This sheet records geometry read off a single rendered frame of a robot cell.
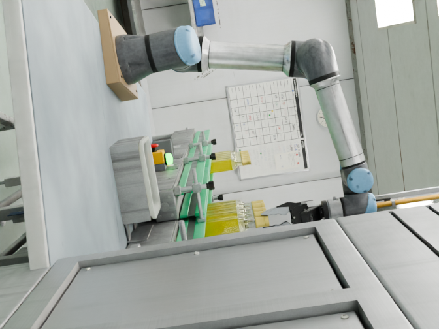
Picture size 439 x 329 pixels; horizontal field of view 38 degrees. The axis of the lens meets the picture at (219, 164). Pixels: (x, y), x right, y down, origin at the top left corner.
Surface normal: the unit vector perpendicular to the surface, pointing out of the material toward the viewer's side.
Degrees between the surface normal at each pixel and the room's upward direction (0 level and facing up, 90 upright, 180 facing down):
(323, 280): 90
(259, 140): 90
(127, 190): 90
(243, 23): 90
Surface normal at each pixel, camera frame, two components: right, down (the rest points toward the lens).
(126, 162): 0.00, 0.16
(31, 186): -0.04, -0.13
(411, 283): -0.15, -0.98
